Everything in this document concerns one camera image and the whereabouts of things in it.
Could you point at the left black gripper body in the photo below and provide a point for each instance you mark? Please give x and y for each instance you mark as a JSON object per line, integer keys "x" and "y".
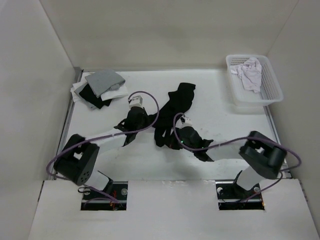
{"x": 144, "y": 123}

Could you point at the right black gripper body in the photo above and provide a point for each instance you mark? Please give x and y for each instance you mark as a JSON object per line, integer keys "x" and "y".
{"x": 181, "y": 140}

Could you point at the black tank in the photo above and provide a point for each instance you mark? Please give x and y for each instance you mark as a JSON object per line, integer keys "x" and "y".
{"x": 87, "y": 94}
{"x": 180, "y": 101}

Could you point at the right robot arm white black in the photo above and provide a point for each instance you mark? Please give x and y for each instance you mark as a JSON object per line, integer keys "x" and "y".
{"x": 263, "y": 156}

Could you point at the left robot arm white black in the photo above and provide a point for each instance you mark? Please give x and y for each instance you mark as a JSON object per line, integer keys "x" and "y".
{"x": 77, "y": 165}

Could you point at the folded white tank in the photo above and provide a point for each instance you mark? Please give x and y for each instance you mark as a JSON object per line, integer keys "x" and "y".
{"x": 75, "y": 93}
{"x": 114, "y": 94}

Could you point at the folded grey tank top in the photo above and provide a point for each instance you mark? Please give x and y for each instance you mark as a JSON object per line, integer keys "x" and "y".
{"x": 104, "y": 81}

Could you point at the folded black tank top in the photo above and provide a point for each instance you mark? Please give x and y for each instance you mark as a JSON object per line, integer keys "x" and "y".
{"x": 87, "y": 94}

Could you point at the bottom folded white tank top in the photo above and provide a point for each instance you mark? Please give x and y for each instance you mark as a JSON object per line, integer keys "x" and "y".
{"x": 75, "y": 93}

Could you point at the crumpled white tank top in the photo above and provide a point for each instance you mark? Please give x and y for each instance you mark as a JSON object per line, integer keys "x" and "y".
{"x": 250, "y": 74}

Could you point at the white plastic basket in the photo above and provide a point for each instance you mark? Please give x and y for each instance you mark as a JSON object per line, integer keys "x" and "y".
{"x": 270, "y": 89}

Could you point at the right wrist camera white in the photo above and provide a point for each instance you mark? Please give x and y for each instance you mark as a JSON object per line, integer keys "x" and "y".
{"x": 185, "y": 121}

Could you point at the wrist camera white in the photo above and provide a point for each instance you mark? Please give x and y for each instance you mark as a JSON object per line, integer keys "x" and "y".
{"x": 185, "y": 121}
{"x": 136, "y": 101}

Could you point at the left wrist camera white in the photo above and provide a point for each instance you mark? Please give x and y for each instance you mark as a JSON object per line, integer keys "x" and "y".
{"x": 136, "y": 101}

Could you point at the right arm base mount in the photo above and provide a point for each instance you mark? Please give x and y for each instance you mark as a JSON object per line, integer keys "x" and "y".
{"x": 234, "y": 198}

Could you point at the metal table edge rail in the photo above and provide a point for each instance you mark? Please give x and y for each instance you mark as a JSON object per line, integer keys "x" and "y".
{"x": 78, "y": 75}

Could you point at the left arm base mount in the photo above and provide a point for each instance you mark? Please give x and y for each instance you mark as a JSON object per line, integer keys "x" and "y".
{"x": 96, "y": 201}

